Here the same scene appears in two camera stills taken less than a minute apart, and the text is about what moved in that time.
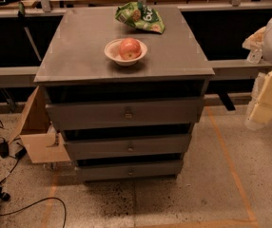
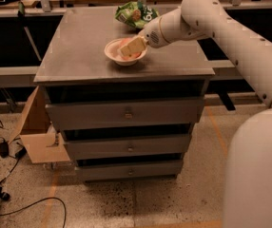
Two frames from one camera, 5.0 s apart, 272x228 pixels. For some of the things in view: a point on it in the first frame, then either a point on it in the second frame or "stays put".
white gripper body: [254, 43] to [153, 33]
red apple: [129, 48] stays put
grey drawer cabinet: [126, 85] stays put
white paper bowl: [111, 49] stays put
